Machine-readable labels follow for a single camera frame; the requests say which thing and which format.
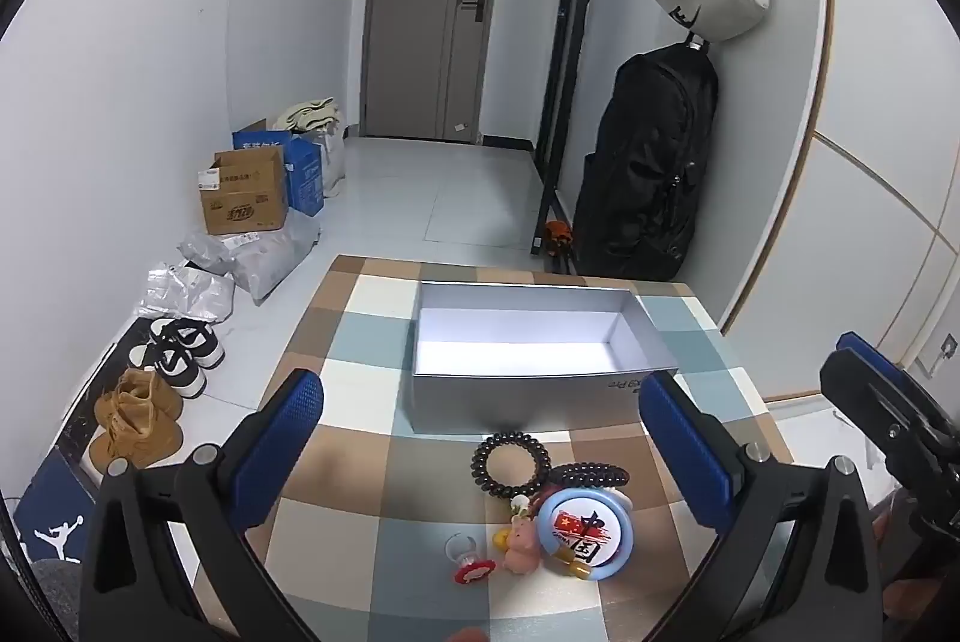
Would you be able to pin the small white courier package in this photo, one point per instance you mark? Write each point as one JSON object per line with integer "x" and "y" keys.
{"x": 206, "y": 250}

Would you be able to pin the beige cloth bag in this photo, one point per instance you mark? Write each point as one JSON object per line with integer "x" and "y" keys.
{"x": 307, "y": 115}

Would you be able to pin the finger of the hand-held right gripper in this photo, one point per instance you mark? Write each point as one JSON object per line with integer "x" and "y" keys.
{"x": 862, "y": 387}
{"x": 877, "y": 361}

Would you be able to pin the checkered tablecloth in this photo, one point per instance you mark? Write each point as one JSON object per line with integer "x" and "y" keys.
{"x": 360, "y": 514}

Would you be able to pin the brown boot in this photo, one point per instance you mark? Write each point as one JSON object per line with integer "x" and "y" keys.
{"x": 135, "y": 439}
{"x": 142, "y": 394}

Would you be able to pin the black speckled mat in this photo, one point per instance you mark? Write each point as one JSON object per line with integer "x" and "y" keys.
{"x": 101, "y": 372}

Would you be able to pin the blue round badge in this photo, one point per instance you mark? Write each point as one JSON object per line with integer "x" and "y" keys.
{"x": 592, "y": 529}

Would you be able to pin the wall socket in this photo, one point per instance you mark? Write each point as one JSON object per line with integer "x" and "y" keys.
{"x": 946, "y": 351}

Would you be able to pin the silver cardboard box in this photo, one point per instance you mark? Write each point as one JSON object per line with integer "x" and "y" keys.
{"x": 487, "y": 402}

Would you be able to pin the grey door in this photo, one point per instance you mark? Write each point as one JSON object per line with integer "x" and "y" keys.
{"x": 420, "y": 49}

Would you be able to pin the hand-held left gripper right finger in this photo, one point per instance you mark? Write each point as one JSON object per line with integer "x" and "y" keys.
{"x": 686, "y": 447}

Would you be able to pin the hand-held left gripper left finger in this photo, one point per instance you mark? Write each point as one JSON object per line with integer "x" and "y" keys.
{"x": 281, "y": 439}

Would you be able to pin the dark shoe box white logo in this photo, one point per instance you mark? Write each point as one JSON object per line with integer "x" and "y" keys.
{"x": 64, "y": 514}

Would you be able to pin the blue cardboard box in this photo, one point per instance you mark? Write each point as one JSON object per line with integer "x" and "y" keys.
{"x": 306, "y": 177}
{"x": 255, "y": 136}

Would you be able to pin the large grey courier bag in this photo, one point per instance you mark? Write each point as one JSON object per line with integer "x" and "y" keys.
{"x": 274, "y": 256}

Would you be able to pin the black white sneaker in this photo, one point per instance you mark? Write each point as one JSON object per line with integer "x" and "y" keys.
{"x": 191, "y": 342}
{"x": 172, "y": 372}

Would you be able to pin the orange black tool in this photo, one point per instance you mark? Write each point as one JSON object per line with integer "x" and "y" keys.
{"x": 559, "y": 237}

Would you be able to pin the brown cardboard box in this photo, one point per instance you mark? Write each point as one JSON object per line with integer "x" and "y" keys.
{"x": 244, "y": 199}

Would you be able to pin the red clear plastic clip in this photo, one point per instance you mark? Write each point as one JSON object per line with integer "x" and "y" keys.
{"x": 472, "y": 573}

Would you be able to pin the pink pig charm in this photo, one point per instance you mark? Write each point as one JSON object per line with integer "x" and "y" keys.
{"x": 520, "y": 541}

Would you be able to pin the small yellow charm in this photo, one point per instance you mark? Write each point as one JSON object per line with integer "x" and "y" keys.
{"x": 574, "y": 567}

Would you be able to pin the black backpack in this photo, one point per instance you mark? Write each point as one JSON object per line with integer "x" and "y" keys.
{"x": 645, "y": 162}

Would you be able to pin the white wardrobe wood trim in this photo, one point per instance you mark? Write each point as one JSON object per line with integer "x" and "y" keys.
{"x": 862, "y": 162}

